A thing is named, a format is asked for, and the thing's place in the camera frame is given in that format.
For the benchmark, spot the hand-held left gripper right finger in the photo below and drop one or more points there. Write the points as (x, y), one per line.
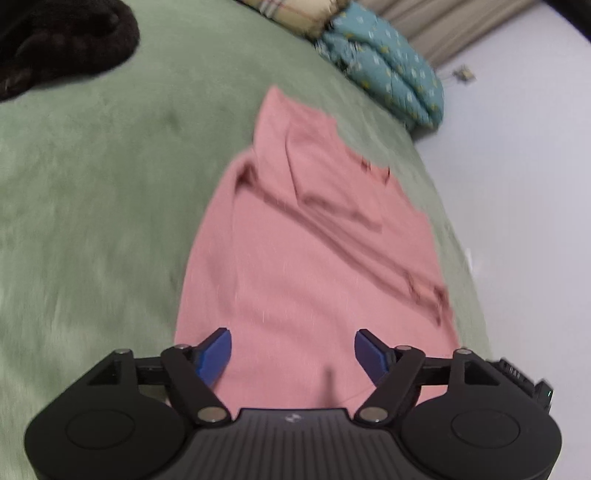
(369, 354)

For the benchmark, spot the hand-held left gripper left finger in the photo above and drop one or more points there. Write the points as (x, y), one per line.
(215, 357)

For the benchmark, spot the pink sweater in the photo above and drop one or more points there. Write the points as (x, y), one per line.
(314, 258)

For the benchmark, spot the green fleece blanket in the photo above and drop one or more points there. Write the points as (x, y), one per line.
(106, 184)

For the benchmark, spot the teal floral quilt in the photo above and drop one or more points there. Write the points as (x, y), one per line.
(392, 69)

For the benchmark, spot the striped beige curtain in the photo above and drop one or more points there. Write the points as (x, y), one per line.
(438, 27)

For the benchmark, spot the plaid pillow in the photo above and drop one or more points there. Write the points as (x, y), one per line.
(295, 14)

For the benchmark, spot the dark fuzzy cloth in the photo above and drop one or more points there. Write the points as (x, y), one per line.
(55, 41)

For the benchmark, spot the small wall fixture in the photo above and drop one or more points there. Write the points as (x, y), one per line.
(464, 74)

